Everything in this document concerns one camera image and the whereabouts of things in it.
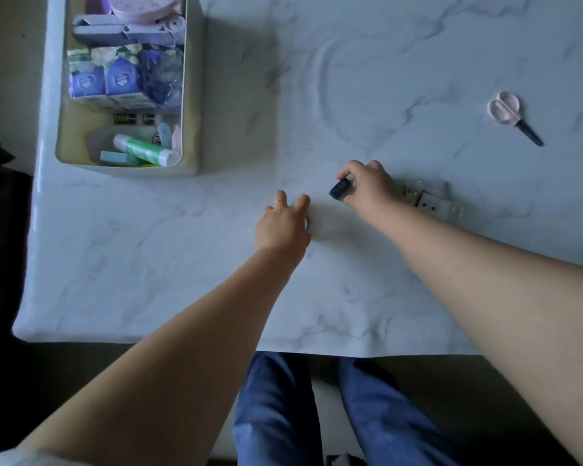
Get person's right hand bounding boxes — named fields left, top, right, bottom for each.
left=338, top=160, right=405, bottom=222

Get person's left hand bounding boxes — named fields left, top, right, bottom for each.
left=255, top=190, right=313, bottom=261

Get small black cap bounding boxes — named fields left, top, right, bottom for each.
left=329, top=177, right=354, bottom=201

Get person's left forearm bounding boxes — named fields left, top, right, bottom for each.
left=17, top=247, right=312, bottom=466

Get person's right forearm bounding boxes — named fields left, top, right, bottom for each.
left=364, top=198, right=583, bottom=466

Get clear plastic packaging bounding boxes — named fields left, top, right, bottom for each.
left=399, top=181, right=463, bottom=223

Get teal and pink clips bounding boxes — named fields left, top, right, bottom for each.
left=156, top=121, right=182, bottom=152

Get white storage bin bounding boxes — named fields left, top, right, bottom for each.
left=54, top=0, right=206, bottom=177

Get green and white glue stick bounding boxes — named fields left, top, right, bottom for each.
left=112, top=134, right=181, bottom=167

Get clear bag with blue items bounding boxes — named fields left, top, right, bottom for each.
left=137, top=47, right=185, bottom=106

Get dark battery pack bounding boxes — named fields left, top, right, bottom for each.
left=112, top=111, right=157, bottom=127

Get light blue sticky notes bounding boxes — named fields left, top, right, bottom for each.
left=99, top=150, right=143, bottom=167

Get blue jeans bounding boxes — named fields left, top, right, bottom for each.
left=232, top=351, right=468, bottom=466

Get blue tissue packet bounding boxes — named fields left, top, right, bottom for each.
left=67, top=47, right=109, bottom=100
left=104, top=44, right=145, bottom=98

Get purple stapler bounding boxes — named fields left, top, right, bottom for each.
left=72, top=13, right=177, bottom=47

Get round purple case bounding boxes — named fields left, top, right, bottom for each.
left=108, top=0, right=184, bottom=21

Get dark chair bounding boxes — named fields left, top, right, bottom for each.
left=0, top=114, right=34, bottom=341

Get white sleeve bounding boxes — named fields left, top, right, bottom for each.
left=0, top=447, right=94, bottom=466

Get pink handled scissors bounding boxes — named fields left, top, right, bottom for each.
left=487, top=91, right=545, bottom=147

